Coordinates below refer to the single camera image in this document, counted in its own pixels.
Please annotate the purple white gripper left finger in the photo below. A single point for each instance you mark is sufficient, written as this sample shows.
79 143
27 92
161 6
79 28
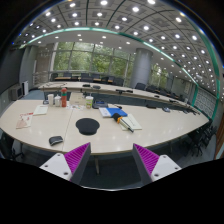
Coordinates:
71 165

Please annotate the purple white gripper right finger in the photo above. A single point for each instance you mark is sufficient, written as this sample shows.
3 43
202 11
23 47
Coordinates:
151 166

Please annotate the black computer mouse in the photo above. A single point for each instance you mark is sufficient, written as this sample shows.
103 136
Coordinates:
55 140

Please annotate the black round mouse pad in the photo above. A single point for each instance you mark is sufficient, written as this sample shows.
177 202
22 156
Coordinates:
87 126

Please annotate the white notebook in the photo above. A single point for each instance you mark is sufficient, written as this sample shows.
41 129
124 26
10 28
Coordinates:
132 122

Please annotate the black yellow handheld tool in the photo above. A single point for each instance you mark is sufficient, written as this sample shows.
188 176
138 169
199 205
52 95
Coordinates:
119 119

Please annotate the red white booklet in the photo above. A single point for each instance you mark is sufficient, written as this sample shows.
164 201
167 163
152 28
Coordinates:
24 120

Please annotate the white paper sheet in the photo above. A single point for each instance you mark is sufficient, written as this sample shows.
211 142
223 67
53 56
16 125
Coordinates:
40 110

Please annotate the dark tablet device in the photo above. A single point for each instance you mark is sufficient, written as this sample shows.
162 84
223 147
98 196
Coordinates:
99 104

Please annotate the small white jar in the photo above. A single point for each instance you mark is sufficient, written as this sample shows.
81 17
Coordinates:
57 100

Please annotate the blue folder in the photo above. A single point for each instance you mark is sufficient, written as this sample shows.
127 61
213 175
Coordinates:
112 111

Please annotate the white container green label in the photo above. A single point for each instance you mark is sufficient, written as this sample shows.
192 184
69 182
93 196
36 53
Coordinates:
89 101

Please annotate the white paper cup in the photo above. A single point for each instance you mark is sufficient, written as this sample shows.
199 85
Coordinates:
51 99

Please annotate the red bottle green cap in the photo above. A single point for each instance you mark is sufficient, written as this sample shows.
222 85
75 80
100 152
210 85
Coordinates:
63 97

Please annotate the black office chair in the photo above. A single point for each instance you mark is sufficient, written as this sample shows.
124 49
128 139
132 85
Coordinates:
140 86

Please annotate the rear curved conference table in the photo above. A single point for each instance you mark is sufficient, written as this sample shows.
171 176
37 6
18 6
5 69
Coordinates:
111 90

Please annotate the grey round pillar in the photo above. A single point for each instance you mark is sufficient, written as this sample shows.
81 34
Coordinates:
142 67

